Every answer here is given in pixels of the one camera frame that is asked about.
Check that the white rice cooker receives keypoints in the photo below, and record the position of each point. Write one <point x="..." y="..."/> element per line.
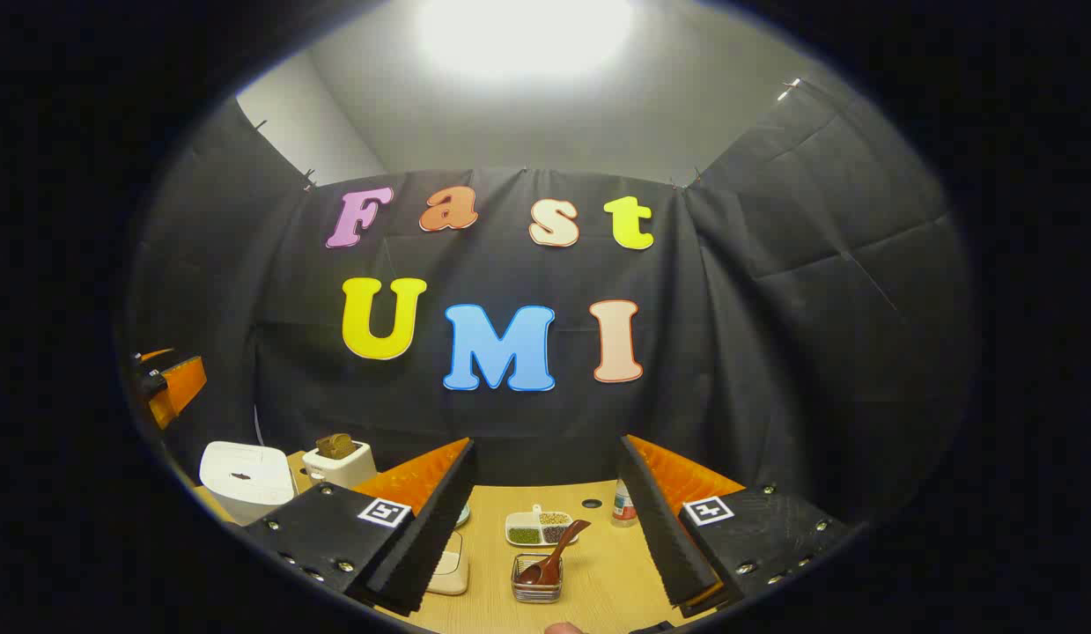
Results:
<point x="246" y="480"/>

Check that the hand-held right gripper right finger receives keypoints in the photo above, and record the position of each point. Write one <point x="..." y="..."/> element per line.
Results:
<point x="659" y="528"/>

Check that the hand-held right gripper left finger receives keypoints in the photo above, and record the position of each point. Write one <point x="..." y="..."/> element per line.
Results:
<point x="435" y="528"/>

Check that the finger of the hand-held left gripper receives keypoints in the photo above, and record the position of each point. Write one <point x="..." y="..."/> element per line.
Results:
<point x="180" y="392"/>
<point x="171" y="363"/>

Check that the pile of yellow soybeans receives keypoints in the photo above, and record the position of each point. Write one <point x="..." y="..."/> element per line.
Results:
<point x="554" y="519"/>

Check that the brown wooden spoon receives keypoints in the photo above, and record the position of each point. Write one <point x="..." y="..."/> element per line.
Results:
<point x="558" y="550"/>

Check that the white divided dish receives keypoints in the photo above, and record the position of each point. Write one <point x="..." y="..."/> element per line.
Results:
<point x="519" y="519"/>

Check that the white toaster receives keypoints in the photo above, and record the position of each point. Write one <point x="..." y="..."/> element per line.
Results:
<point x="338" y="471"/>

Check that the white rice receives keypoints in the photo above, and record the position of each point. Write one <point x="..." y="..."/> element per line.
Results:
<point x="450" y="577"/>

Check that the clear water bottle red label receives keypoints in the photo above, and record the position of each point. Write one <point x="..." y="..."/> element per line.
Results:
<point x="624" y="506"/>

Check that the brown bread slice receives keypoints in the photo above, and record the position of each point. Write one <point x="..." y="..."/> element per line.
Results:
<point x="336" y="446"/>

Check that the glass chopstick holder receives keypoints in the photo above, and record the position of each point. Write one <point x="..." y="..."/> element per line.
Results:
<point x="532" y="593"/>

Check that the pile of red beans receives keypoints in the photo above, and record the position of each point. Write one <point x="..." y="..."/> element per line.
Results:
<point x="552" y="534"/>

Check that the pile of green mung beans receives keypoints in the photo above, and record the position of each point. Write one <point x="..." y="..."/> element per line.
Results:
<point x="524" y="534"/>

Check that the light blue plate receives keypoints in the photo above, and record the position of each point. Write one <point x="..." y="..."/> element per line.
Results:
<point x="464" y="516"/>

